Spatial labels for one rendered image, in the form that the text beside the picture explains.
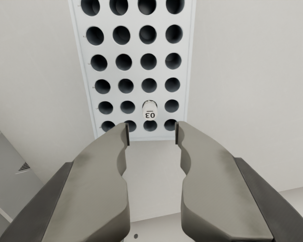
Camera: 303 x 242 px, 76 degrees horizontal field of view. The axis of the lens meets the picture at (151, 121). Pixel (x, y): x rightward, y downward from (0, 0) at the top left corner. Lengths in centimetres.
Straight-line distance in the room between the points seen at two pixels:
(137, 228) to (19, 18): 31
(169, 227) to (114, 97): 24
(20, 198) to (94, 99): 46
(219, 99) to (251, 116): 4
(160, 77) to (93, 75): 5
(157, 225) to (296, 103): 26
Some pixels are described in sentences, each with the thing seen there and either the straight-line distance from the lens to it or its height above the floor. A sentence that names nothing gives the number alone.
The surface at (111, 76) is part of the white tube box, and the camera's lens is 16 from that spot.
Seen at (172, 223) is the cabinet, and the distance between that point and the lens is 35.
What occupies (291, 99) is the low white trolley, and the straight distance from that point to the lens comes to 25.
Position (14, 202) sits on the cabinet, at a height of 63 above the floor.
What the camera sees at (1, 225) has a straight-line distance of 22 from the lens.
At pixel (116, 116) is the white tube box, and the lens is 17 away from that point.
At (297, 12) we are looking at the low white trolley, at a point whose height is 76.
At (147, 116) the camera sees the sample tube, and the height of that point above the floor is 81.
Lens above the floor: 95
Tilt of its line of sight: 61 degrees down
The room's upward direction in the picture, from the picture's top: 178 degrees clockwise
